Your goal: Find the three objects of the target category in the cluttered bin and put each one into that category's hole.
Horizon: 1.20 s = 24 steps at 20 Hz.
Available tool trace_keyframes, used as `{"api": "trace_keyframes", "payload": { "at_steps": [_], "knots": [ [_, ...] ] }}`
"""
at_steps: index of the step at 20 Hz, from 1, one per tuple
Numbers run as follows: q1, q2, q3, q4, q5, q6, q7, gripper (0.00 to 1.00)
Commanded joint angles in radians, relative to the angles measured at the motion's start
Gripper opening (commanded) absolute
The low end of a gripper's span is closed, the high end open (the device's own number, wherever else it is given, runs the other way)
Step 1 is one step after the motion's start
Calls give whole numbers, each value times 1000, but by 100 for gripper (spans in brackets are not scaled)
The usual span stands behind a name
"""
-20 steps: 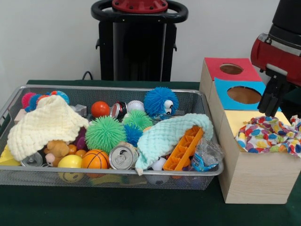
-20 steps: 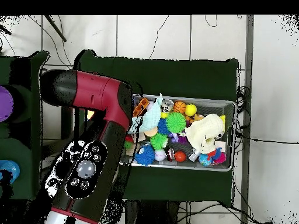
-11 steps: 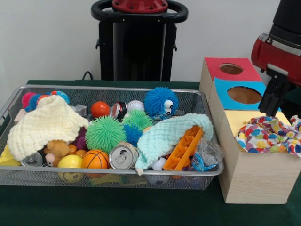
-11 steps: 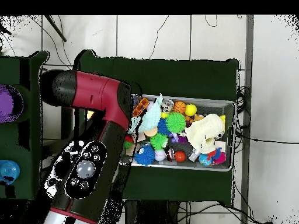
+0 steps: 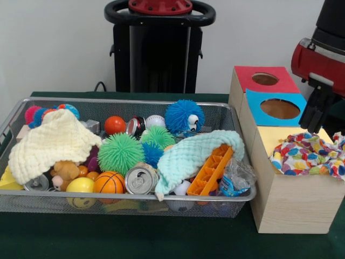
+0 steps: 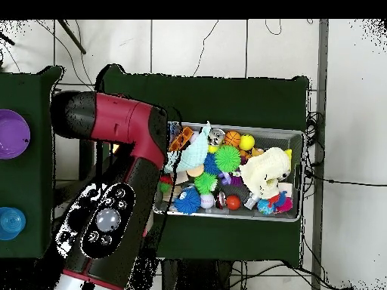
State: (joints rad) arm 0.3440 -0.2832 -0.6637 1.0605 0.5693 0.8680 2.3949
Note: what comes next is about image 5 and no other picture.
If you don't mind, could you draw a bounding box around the orange plastic gear toy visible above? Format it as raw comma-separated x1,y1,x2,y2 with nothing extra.
187,144,234,197

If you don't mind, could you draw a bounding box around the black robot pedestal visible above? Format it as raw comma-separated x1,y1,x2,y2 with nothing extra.
104,0,217,93

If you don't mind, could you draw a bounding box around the large blue spiky ball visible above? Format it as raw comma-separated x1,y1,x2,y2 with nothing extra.
164,100,206,135

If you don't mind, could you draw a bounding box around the small brown teddy bear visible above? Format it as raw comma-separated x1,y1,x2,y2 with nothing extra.
51,160,81,191

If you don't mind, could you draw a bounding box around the clear plastic packet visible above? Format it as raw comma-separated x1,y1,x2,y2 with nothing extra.
218,156,258,196

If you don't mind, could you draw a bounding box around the silver drink can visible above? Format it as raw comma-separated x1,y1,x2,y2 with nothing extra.
125,163,160,195

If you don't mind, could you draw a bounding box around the mint green waffle cloth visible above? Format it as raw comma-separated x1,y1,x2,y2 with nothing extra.
155,130,246,201

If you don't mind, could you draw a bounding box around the red-orange ball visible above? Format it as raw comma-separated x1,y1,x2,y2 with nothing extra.
105,115,127,135

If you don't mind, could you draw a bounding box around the cream waffle cloth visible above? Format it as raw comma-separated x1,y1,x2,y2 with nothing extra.
8,108,103,185

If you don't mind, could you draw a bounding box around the wooden three-hole box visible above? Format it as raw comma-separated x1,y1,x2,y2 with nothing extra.
228,66,345,234

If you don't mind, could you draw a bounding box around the green spiky ball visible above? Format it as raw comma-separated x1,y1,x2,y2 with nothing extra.
98,132,147,178

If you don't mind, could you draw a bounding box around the yellow ball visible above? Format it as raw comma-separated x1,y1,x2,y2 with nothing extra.
66,177,96,194

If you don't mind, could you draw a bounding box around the clear mesh bin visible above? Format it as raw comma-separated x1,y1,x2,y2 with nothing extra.
0,97,257,219

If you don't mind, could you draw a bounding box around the small orange basketball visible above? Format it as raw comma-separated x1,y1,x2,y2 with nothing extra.
93,171,128,195

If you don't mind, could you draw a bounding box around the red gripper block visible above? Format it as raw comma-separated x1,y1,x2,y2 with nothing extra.
291,38,345,134

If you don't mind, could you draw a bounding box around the white colourful spotted cloth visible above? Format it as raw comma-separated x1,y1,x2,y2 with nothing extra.
269,131,345,181

